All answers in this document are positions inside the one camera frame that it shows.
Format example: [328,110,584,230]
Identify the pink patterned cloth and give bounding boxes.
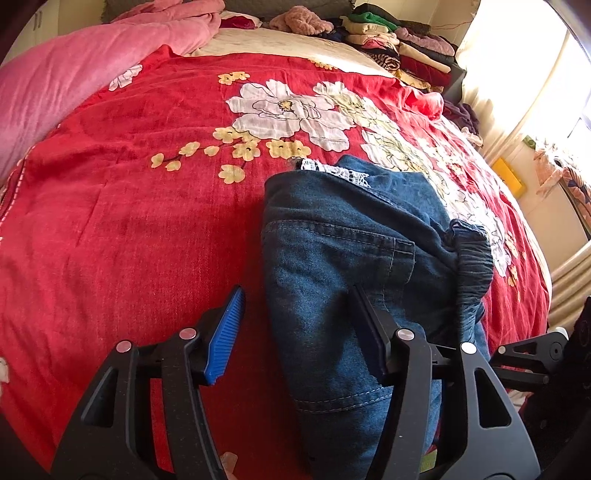
[532,141,591,215]

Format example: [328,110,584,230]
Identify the cream bed sheet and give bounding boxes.
[189,28,393,77]

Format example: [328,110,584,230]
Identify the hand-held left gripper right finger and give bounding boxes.
[352,284,541,480]

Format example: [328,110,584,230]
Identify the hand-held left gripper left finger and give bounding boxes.
[51,285,246,480]

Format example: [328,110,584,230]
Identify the cream curtain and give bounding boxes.
[457,0,580,160]

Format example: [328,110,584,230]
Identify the purple cloth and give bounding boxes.
[442,99,483,136]

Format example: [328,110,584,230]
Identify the pink plush cloth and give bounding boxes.
[269,6,328,34]

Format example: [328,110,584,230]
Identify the stack of folded clothes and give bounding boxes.
[339,2,459,93]

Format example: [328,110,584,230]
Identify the grey headboard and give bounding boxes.
[102,0,356,24]

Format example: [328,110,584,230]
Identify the yellow box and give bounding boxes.
[491,157,528,200]

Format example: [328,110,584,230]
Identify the blue denim pants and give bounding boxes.
[261,154,495,480]

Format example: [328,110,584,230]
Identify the red floral blanket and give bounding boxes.
[0,51,552,476]

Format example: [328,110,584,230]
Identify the pink fleece blanket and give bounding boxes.
[0,0,227,178]

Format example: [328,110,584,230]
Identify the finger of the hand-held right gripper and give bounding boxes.
[489,329,570,389]

